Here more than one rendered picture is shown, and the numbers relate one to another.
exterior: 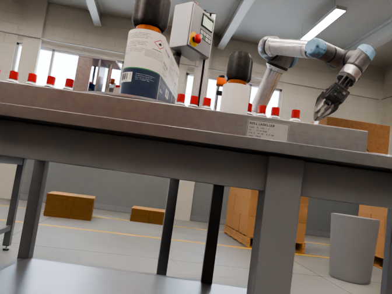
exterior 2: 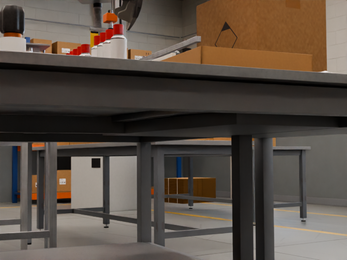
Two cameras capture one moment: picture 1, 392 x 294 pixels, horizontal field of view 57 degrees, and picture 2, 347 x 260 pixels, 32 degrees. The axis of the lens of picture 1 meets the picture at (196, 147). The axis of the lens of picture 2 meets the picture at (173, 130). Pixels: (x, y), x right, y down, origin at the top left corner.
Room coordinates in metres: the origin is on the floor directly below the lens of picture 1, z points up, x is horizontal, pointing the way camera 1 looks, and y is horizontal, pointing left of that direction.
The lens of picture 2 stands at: (0.75, -2.17, 0.66)
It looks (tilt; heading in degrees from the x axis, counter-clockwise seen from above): 3 degrees up; 64
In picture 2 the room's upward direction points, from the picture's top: straight up
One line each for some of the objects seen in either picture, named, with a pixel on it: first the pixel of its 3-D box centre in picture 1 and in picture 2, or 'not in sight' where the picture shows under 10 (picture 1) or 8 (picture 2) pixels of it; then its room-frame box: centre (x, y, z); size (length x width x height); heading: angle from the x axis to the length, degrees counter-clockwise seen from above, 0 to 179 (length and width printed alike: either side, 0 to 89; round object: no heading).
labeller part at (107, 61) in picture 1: (101, 62); (33, 46); (1.32, 0.40, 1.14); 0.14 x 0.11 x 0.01; 90
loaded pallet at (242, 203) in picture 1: (263, 211); not in sight; (5.37, -1.12, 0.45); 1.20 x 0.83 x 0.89; 9
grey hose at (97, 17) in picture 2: (173, 77); (97, 29); (1.51, 0.14, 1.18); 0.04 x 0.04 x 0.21
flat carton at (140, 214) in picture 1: (151, 215); not in sight; (6.00, 0.57, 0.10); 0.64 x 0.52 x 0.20; 95
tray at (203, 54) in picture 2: not in sight; (221, 70); (1.41, -1.02, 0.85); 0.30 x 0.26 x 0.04; 90
